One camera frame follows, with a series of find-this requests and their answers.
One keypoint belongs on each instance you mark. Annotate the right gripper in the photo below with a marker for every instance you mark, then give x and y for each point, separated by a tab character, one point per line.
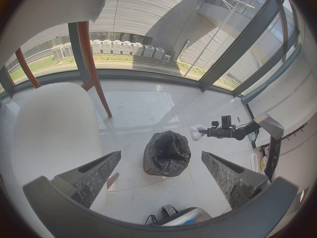
213	132

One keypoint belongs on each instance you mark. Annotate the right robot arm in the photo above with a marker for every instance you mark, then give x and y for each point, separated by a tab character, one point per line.
271	130

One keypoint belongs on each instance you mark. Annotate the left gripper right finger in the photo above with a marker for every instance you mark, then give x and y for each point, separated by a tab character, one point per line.
227	177

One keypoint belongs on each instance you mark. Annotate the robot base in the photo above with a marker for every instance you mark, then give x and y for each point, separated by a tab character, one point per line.
184	216

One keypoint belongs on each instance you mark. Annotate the white cushioned wooden chair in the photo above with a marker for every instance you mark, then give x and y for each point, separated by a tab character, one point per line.
54	128

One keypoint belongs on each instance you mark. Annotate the white paper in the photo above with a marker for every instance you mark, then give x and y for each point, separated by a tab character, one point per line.
197	132

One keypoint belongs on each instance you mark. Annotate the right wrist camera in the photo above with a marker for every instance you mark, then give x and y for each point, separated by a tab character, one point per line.
215	123

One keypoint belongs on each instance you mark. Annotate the window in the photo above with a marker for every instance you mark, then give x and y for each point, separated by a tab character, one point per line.
153	13

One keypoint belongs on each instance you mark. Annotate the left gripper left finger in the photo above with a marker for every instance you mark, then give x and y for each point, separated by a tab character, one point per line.
96	175

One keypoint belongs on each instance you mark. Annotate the black plastic bag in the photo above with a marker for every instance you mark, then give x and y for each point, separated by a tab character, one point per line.
158	167

